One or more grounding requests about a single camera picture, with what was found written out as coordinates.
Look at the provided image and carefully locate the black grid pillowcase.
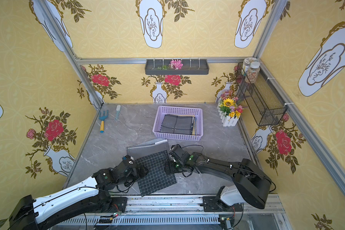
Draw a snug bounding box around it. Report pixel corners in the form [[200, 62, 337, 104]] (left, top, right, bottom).
[[136, 150, 177, 196]]

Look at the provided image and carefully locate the light grey pillowcase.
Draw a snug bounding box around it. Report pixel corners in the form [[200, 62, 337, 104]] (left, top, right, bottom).
[[127, 138, 169, 159]]

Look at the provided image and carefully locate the grey checked pillowcase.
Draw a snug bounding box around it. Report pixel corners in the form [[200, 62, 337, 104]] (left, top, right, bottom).
[[160, 115, 192, 135]]

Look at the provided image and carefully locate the yellow pillowcase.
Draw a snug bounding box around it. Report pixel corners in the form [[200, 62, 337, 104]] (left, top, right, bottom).
[[191, 117, 196, 136]]

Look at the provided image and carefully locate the purple plastic basket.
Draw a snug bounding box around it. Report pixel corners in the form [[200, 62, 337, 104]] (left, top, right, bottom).
[[152, 106, 203, 141]]

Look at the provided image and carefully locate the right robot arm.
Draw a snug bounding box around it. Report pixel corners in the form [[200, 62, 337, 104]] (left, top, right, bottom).
[[164, 144, 274, 209]]

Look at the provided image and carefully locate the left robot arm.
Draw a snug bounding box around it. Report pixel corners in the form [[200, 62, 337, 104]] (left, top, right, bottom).
[[9, 155, 149, 230]]

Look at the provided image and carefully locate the blue garden fork toy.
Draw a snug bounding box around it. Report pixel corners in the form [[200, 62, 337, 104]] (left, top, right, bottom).
[[99, 110, 109, 133]]

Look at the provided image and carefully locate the left circuit board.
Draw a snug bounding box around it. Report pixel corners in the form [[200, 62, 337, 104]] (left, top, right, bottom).
[[95, 211, 122, 225]]

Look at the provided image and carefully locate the circuit board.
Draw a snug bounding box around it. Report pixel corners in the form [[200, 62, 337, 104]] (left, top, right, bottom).
[[95, 211, 122, 225], [218, 217, 235, 229]]

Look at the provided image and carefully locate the light blue small brush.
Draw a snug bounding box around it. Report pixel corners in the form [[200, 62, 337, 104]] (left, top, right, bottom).
[[115, 104, 121, 121]]

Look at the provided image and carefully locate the flower pot white fence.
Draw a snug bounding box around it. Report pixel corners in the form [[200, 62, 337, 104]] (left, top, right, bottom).
[[217, 90, 243, 127]]

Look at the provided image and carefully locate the right circuit board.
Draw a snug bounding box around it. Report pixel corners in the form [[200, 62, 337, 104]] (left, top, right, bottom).
[[218, 217, 235, 229]]

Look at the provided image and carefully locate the pink artificial flower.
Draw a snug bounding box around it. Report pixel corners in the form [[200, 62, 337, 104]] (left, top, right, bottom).
[[169, 59, 183, 70]]

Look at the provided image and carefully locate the jar with white lid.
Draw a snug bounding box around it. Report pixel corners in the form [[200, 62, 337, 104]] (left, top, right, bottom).
[[245, 61, 260, 83]]

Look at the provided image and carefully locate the jar with patterned lid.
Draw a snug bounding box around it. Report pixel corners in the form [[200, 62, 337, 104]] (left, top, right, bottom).
[[241, 57, 258, 75]]

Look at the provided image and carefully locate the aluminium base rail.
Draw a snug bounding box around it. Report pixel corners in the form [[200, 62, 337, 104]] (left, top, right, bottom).
[[49, 195, 292, 230]]

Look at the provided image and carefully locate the dark grey wall shelf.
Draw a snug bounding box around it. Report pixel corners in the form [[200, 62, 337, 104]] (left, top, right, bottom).
[[145, 58, 209, 75]]

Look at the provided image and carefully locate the black wire mesh shelf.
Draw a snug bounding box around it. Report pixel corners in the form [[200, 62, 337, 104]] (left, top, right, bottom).
[[236, 63, 288, 126]]

